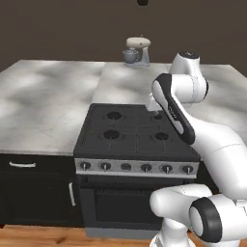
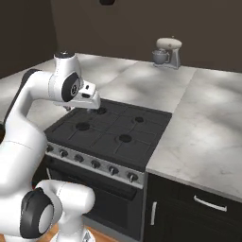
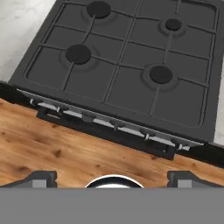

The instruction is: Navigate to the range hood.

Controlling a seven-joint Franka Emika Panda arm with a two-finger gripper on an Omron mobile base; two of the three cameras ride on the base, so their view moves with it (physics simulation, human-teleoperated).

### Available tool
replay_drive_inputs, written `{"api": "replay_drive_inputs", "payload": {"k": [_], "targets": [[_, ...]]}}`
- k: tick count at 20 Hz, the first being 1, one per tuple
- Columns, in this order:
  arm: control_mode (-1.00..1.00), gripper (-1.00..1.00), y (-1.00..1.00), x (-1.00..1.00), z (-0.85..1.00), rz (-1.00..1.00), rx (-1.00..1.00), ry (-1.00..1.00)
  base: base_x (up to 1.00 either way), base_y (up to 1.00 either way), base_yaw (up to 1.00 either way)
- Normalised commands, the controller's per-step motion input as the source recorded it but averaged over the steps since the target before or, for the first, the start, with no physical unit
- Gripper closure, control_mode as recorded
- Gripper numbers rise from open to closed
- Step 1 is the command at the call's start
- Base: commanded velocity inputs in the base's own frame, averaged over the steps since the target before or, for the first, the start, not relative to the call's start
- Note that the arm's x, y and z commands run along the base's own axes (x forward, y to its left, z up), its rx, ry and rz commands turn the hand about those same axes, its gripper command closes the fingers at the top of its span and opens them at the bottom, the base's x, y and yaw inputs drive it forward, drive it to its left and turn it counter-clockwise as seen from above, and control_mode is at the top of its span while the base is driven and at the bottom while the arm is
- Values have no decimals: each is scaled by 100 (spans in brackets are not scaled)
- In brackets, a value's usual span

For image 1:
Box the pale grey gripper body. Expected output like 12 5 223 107
146 92 165 114

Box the black and silver stove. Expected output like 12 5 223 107
72 102 203 240

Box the cream and grey stand mixer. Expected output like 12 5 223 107
122 36 152 68

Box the silver stove knob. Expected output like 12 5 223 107
160 163 174 174
181 164 194 175
99 161 112 172
140 162 152 174
79 161 92 172

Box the black oven door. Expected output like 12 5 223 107
78 185 170 232

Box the black drawer front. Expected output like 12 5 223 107
0 153 76 177

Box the black cupboard door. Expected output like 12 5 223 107
0 175 81 227

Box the black oven door handle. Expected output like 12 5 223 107
76 175 196 189

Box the silver cupboard door handle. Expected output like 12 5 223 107
68 181 77 207

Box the silver drawer handle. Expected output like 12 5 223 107
8 161 38 169

